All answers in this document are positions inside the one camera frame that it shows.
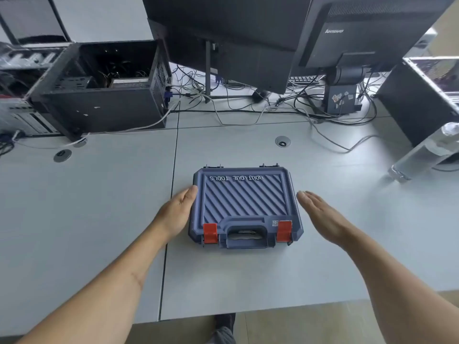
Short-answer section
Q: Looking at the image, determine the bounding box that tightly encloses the person's left hand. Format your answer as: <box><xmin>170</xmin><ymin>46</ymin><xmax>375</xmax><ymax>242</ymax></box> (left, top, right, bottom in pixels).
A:
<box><xmin>153</xmin><ymin>185</ymin><xmax>198</xmax><ymax>245</ymax></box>

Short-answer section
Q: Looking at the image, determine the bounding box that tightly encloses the person's right hand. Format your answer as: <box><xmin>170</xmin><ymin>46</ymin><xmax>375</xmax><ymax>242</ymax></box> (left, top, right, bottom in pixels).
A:
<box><xmin>296</xmin><ymin>191</ymin><xmax>354</xmax><ymax>247</ymax></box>

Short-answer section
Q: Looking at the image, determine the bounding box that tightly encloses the blue plastic tool case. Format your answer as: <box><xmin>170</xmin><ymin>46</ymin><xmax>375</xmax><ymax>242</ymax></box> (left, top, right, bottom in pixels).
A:
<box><xmin>188</xmin><ymin>163</ymin><xmax>305</xmax><ymax>250</ymax></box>

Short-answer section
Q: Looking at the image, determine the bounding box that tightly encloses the person's left forearm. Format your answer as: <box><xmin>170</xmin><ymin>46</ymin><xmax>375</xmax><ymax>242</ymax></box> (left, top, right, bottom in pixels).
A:
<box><xmin>16</xmin><ymin>211</ymin><xmax>173</xmax><ymax>344</ymax></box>

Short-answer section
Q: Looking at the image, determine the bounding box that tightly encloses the person's right forearm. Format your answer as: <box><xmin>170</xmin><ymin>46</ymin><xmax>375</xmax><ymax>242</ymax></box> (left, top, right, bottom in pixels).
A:
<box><xmin>339</xmin><ymin>220</ymin><xmax>459</xmax><ymax>344</ymax></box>

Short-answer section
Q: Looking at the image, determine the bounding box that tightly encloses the black keyboard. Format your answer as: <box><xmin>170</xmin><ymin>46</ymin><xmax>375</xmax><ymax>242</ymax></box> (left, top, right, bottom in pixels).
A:
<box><xmin>288</xmin><ymin>75</ymin><xmax>325</xmax><ymax>86</ymax></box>

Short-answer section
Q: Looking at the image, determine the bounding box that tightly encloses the open black computer case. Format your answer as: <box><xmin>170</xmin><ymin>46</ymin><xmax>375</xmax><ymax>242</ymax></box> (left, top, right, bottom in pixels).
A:
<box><xmin>30</xmin><ymin>40</ymin><xmax>173</xmax><ymax>141</ymax></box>

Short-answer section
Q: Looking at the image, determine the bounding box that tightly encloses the clear plastic water bottle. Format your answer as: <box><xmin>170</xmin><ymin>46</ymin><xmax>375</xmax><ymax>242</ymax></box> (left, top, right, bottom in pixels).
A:
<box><xmin>388</xmin><ymin>122</ymin><xmax>459</xmax><ymax>183</ymax></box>

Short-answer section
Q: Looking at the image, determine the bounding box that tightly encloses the person's grey trouser leg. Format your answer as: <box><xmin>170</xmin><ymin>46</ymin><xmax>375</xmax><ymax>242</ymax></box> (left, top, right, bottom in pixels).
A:
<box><xmin>212</xmin><ymin>313</ymin><xmax>237</xmax><ymax>344</ymax></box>

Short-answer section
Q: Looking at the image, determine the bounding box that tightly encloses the black computer tower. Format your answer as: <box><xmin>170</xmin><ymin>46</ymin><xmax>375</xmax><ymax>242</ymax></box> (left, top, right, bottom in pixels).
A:
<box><xmin>374</xmin><ymin>56</ymin><xmax>459</xmax><ymax>148</ymax></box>

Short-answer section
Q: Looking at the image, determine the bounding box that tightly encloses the large black monitor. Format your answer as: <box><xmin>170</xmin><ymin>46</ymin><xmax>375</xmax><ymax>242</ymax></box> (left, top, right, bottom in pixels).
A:
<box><xmin>141</xmin><ymin>0</ymin><xmax>313</xmax><ymax>100</ymax></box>

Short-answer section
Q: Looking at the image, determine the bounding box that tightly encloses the black monitor with stand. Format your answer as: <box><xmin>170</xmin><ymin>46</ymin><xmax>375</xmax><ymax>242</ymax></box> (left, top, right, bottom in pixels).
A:
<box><xmin>290</xmin><ymin>0</ymin><xmax>457</xmax><ymax>116</ymax></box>

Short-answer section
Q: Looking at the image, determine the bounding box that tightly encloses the silver computer case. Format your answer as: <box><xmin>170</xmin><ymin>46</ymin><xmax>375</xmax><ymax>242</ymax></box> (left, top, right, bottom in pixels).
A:
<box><xmin>0</xmin><ymin>42</ymin><xmax>67</xmax><ymax>137</ymax></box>

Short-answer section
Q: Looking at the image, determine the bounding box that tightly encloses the black framed monitor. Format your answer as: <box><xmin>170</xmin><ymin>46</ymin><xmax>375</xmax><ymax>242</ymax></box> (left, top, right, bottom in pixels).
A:
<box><xmin>0</xmin><ymin>0</ymin><xmax>73</xmax><ymax>46</ymax></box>

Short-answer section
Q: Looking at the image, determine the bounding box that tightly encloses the long grey cable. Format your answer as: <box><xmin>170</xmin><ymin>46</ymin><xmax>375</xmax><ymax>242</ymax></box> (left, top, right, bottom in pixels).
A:
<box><xmin>186</xmin><ymin>90</ymin><xmax>380</xmax><ymax>154</ymax></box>

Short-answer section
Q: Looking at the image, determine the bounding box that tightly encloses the white cable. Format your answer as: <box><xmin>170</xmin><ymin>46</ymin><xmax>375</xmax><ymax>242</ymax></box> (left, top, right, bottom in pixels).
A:
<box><xmin>68</xmin><ymin>100</ymin><xmax>181</xmax><ymax>145</ymax></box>

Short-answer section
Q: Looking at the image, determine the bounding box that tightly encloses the bundle of black cables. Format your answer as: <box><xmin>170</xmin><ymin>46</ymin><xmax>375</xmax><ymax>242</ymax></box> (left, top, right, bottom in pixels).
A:
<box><xmin>169</xmin><ymin>64</ymin><xmax>381</xmax><ymax>126</ymax></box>

